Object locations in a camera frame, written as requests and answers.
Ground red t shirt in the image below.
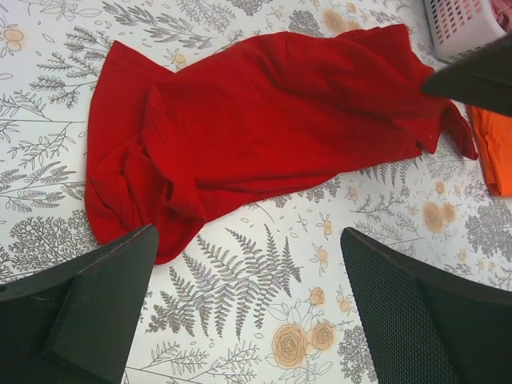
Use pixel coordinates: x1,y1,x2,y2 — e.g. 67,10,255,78
85,24,478,264

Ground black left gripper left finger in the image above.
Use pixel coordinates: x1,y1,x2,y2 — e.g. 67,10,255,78
1,226,159,383

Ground pink garments in basket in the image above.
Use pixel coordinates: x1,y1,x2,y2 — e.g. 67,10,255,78
490,0,511,30

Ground white plastic laundry basket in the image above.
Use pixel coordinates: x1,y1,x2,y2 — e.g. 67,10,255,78
423,0,506,62

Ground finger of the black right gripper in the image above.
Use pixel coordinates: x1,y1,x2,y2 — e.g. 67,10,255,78
422,34,511,116

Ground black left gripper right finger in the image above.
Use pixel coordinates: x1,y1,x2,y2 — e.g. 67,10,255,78
340,227,511,383

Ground folded orange t shirt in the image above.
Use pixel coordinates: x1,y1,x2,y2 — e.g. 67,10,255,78
469,106,511,198

